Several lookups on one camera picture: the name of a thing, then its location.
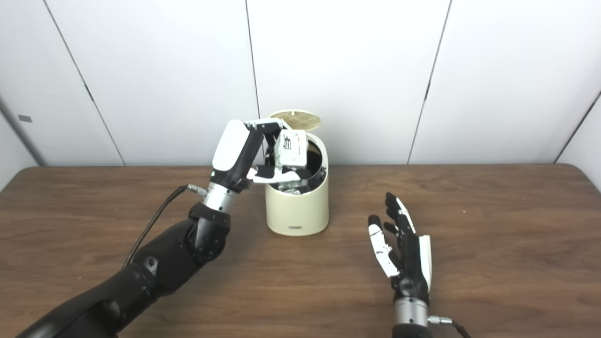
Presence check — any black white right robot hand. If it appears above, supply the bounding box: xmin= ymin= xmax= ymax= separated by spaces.
xmin=368 ymin=192 xmax=432 ymax=306

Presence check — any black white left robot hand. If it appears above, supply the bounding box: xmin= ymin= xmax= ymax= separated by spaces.
xmin=209 ymin=118 xmax=313 ymax=193

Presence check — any white green milk carton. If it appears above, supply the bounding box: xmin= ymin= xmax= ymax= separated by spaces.
xmin=275 ymin=130 xmax=309 ymax=169

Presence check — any cream round bin lid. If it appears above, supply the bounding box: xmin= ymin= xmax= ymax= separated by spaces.
xmin=269 ymin=109 xmax=323 ymax=132

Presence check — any cream-colored round bin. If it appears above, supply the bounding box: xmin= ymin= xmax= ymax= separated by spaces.
xmin=264 ymin=134 xmax=329 ymax=236

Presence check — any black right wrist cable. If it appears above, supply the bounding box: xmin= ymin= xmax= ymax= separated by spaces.
xmin=428 ymin=315 xmax=472 ymax=338

